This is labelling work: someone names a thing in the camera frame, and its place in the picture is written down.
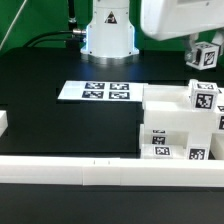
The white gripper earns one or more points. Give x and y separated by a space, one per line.
167 19

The white tagged cube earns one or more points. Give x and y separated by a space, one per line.
203 95
206 57

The white chair back frame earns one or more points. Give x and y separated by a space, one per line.
166 107

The white chair seat part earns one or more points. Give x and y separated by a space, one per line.
202 124

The white right fence bar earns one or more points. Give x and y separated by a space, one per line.
218 147

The white fence bar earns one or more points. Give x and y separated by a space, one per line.
111 171
3 121
218 147

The white marker base sheet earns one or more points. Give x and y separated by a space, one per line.
102 91

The black vertical pole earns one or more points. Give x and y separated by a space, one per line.
71 11

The white front fence bar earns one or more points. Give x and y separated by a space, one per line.
111 171

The white left fence bar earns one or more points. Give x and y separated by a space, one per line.
3 121

